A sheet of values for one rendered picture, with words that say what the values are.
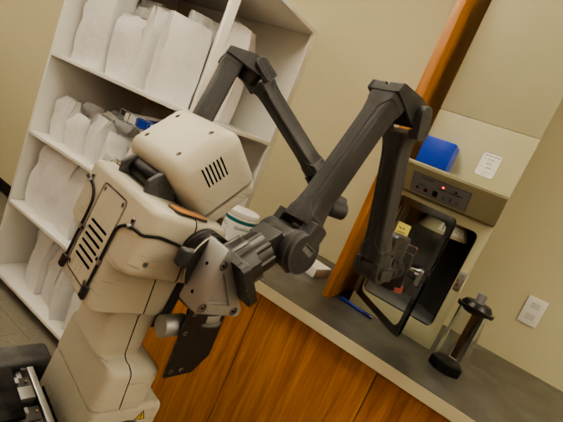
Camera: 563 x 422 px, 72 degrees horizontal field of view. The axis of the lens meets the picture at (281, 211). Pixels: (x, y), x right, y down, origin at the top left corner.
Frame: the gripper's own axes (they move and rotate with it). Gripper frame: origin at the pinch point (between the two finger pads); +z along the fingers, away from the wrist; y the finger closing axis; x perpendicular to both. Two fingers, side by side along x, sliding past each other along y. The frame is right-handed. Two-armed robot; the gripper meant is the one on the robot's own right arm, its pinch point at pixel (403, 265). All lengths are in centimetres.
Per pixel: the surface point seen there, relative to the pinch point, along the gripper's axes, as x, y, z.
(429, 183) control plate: 4.8, 26.0, 15.5
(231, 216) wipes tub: 66, -8, -2
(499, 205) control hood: -16.8, 25.7, 15.2
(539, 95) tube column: -15, 62, 24
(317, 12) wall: 100, 98, 60
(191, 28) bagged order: 122, 62, 2
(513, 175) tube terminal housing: -16.6, 36.4, 24.1
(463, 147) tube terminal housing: 0.1, 41.1, 23.1
